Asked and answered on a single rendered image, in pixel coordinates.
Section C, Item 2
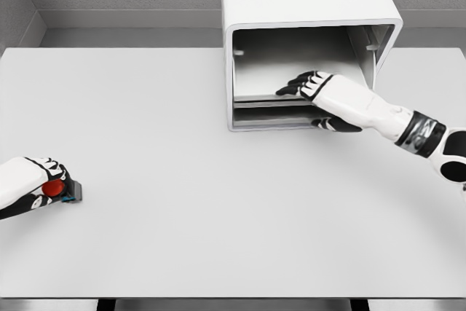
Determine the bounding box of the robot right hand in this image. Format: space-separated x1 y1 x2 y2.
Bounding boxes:
275 70 380 134

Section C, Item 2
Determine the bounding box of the load switch with red knob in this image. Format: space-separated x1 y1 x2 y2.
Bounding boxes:
41 178 84 204

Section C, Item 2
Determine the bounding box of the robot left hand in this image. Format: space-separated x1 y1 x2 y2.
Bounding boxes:
0 156 73 221

